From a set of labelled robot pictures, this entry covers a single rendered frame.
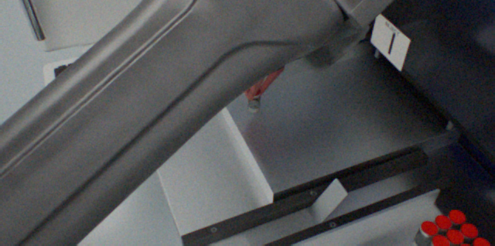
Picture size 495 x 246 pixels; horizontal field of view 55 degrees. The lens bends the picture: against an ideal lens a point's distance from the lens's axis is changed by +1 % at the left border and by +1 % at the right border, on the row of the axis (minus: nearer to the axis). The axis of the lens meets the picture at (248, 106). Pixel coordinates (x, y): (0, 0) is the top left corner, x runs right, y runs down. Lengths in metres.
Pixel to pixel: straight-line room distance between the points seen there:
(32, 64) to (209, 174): 1.89
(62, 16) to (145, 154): 0.97
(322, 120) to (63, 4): 0.61
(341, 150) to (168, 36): 0.64
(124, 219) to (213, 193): 1.09
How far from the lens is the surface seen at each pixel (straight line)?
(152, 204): 1.80
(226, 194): 0.72
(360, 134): 0.82
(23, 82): 2.46
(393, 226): 0.72
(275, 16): 0.17
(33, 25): 1.06
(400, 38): 0.76
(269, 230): 0.69
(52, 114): 0.16
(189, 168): 0.76
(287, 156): 0.77
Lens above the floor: 1.47
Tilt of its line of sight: 44 degrees down
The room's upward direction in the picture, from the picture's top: straight up
